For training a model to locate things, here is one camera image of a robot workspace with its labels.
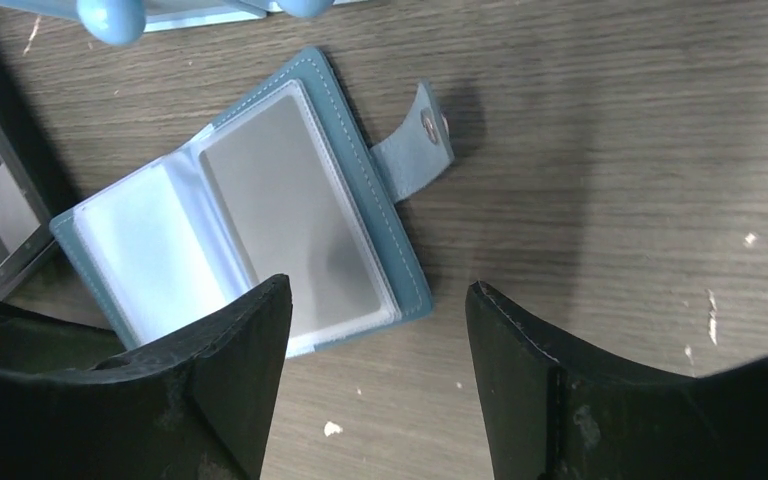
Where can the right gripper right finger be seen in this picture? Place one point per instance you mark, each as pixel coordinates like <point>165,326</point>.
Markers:
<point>558,407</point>

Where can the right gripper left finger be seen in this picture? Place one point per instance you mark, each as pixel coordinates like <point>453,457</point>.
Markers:
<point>195,404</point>

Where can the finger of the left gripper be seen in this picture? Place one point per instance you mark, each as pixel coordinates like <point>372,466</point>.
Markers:
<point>31,342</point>

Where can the grey silver card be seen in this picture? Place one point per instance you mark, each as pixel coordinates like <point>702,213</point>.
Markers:
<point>287,206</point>

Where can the blue compartment organizer tray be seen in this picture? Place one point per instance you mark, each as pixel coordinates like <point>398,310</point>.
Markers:
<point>122,23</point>

